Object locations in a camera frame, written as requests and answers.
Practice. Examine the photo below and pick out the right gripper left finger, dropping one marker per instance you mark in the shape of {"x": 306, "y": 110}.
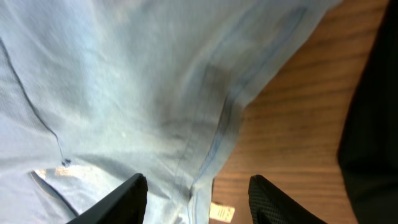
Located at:
{"x": 124, "y": 205}

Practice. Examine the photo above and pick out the black garment pile right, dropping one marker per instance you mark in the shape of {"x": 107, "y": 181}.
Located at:
{"x": 368, "y": 149}

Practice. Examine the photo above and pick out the light blue t-shirt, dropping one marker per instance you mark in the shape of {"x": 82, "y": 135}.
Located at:
{"x": 93, "y": 92}

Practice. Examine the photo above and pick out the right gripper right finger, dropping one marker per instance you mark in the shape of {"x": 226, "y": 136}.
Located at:
{"x": 269, "y": 205}

